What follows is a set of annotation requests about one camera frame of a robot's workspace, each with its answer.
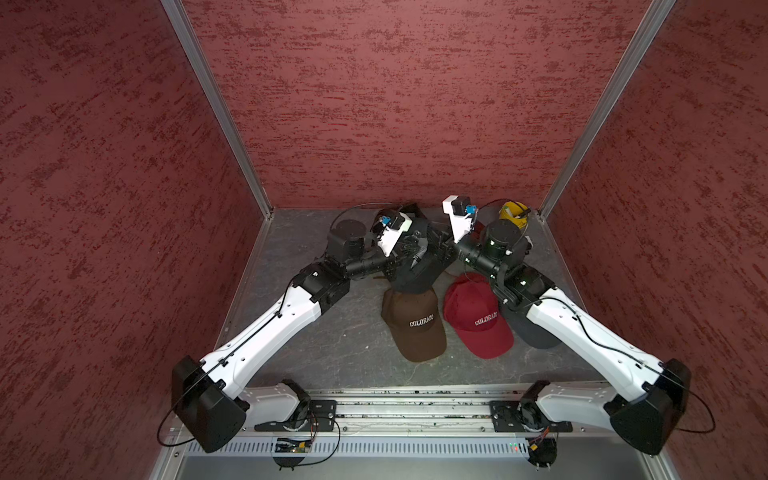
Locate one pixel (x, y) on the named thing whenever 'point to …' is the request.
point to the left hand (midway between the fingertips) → (414, 253)
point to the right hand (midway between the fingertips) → (422, 229)
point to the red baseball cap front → (471, 309)
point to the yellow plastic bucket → (515, 212)
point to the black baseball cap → (425, 274)
